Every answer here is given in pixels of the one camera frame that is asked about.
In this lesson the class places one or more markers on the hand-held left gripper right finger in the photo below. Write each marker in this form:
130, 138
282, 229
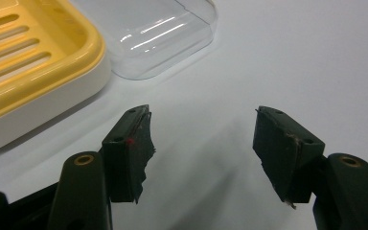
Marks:
287, 153

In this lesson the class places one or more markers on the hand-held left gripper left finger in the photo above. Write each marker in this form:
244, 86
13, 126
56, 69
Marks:
124, 159

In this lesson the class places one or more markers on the yellow and white soap dish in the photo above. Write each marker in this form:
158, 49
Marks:
44, 64

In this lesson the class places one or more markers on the clear plastic soap dish lid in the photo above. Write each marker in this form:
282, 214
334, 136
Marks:
153, 35

